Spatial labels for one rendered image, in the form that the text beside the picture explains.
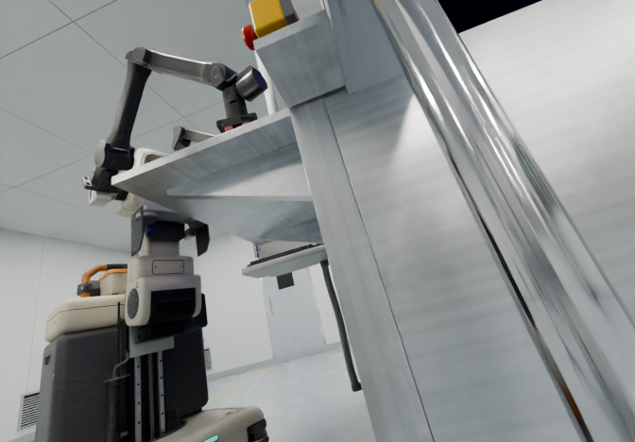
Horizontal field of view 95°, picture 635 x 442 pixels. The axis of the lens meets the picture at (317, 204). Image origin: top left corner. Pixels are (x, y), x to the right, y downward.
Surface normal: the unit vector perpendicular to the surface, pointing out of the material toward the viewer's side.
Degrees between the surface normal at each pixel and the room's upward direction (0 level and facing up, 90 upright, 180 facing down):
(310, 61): 180
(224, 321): 90
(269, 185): 90
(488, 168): 90
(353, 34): 180
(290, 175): 90
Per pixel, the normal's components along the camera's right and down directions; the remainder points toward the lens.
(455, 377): -0.26, -0.31
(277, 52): 0.24, 0.90
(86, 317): 0.73, -0.42
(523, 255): -0.79, -0.04
